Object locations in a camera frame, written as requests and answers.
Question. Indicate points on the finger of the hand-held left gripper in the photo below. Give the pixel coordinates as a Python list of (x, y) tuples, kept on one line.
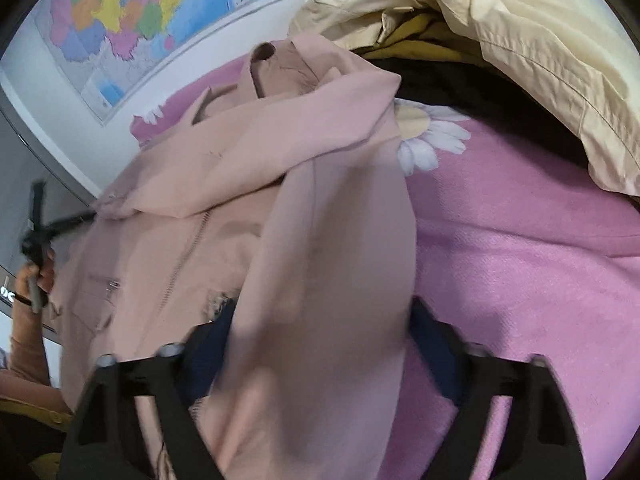
[(38, 205), (70, 221)]

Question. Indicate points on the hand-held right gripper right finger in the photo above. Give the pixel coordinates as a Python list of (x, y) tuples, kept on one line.
[(435, 345)]

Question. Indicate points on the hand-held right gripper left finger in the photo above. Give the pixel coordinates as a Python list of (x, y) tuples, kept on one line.
[(205, 355)]

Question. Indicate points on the pink jacket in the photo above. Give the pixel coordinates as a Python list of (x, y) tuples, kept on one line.
[(300, 210)]

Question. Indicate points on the person's left forearm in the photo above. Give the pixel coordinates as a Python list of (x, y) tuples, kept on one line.
[(27, 345)]

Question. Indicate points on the person's left hand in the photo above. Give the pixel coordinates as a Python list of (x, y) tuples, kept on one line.
[(47, 280)]

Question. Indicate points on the wooden wardrobe door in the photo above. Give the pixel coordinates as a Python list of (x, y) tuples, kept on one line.
[(20, 185)]

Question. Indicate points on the pink daisy print blanket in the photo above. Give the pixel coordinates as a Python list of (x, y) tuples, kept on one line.
[(500, 260)]

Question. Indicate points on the black garment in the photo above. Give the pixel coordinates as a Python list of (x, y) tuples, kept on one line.
[(475, 95)]

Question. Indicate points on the mustard yellow garment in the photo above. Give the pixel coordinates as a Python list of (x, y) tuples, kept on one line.
[(410, 35)]

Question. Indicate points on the cream garment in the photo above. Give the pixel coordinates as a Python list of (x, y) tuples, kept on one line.
[(525, 35)]

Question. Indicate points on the colourful wall map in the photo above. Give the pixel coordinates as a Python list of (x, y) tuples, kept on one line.
[(125, 10)]

